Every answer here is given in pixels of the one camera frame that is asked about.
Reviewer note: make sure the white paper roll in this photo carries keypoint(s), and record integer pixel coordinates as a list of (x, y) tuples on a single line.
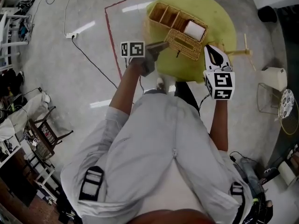
[(287, 172)]

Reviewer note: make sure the stool with patterned cushion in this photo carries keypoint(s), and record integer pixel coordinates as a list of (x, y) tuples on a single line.
[(287, 102)]

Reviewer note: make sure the white power strip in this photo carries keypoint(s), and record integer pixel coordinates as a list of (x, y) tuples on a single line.
[(72, 35)]

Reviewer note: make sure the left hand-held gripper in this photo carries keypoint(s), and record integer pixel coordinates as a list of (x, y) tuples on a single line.
[(136, 49)]

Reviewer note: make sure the person's white shoe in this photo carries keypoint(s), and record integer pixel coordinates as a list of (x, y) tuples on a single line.
[(161, 85)]

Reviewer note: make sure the person's black trouser leg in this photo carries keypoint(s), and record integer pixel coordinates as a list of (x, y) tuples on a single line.
[(185, 94)]

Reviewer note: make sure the red floor tape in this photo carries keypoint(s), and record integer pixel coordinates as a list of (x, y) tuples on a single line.
[(112, 36)]

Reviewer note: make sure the white side table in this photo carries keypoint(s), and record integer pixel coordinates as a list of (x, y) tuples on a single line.
[(7, 43)]

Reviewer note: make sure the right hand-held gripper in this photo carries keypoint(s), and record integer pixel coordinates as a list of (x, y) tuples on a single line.
[(222, 80)]

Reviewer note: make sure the person's left forearm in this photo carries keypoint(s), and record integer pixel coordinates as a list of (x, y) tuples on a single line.
[(127, 85)]

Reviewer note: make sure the yellow round tablecloth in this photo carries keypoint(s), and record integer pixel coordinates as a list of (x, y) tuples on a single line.
[(217, 20)]

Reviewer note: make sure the wicker organizer basket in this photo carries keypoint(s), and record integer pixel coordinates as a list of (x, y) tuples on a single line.
[(184, 44)]

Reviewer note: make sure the wooden chair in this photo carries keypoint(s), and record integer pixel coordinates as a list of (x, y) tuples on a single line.
[(46, 134)]

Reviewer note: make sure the white rectangular block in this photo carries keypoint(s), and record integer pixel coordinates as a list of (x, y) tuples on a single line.
[(194, 30)]

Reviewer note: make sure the wooden stick stand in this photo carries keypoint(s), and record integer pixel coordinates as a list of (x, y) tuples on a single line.
[(243, 52)]

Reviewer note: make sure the black waste bin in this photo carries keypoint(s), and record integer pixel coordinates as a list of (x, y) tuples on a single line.
[(267, 14)]

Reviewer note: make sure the person's right forearm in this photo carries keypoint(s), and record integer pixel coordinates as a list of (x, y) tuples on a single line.
[(219, 125)]

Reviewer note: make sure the person's light grey shirt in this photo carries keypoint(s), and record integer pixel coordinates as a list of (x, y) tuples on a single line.
[(151, 148)]

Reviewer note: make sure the cream waste bin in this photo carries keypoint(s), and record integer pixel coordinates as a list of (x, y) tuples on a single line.
[(274, 78)]

